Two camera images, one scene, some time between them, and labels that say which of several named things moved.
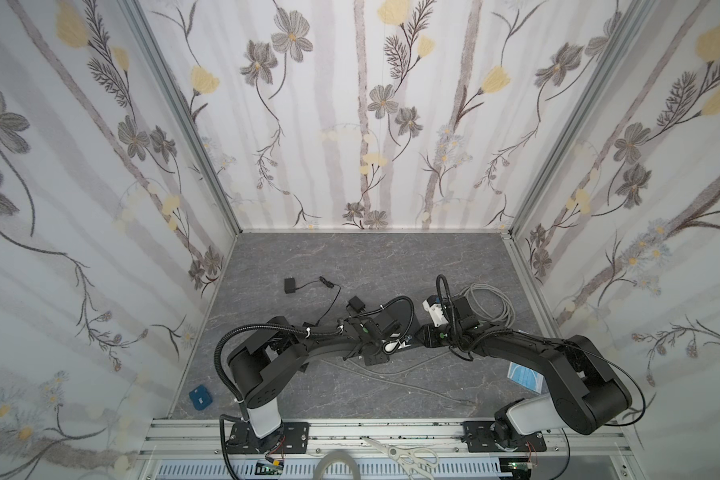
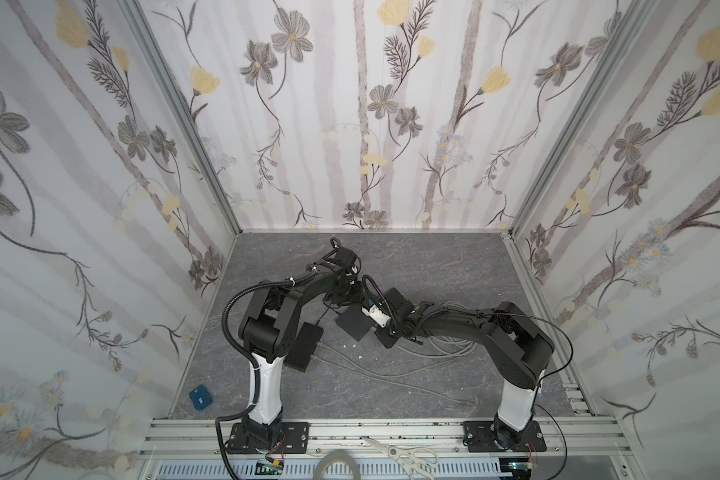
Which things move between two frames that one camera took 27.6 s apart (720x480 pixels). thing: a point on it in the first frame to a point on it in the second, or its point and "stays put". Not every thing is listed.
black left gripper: x=387 y=335 to x=341 y=293
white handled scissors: x=411 y=460 stays put
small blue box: x=200 y=397 stays put
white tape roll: x=337 y=456 stays put
